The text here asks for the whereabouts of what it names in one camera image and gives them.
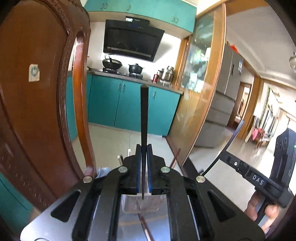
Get black patterned chopstick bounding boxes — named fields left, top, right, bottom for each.
left=201, top=120, right=244, bottom=176

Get teal lower kitchen cabinets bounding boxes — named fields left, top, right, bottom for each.
left=66, top=74, right=182, bottom=142

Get teal kitchen cabinets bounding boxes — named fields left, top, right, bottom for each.
left=84, top=0, right=197, bottom=33
left=66, top=74, right=182, bottom=142

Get teal upper kitchen cabinets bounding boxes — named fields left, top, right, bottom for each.
left=84, top=0, right=197, bottom=33

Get right hand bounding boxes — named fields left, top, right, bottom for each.
left=244, top=192, right=282, bottom=235

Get black tracker box on gripper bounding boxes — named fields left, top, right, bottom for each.
left=269, top=128, right=295, bottom=187

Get brown chopstick in holder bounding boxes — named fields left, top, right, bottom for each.
left=170, top=149, right=181, bottom=169

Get grey plastic utensil holder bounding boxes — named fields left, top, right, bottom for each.
left=121, top=193, right=166, bottom=214

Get grey refrigerator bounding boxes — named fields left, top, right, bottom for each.
left=194, top=45, right=243, bottom=148

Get blue checked tablecloth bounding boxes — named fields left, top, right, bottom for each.
left=87, top=191, right=198, bottom=240

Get red thermos bottle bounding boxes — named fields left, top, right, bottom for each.
left=152, top=74, right=159, bottom=84

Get gas stove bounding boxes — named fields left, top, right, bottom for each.
left=102, top=68, right=143, bottom=79

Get black cooking pot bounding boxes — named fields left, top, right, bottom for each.
left=128, top=64, right=143, bottom=74

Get black wok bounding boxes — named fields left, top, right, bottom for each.
left=102, top=55, right=122, bottom=72

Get carved wooden chair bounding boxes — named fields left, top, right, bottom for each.
left=1, top=1, right=95, bottom=211

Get black range hood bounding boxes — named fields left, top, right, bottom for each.
left=103, top=19, right=165, bottom=62

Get glass sliding door wooden frame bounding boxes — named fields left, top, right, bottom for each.
left=166, top=1, right=226, bottom=166

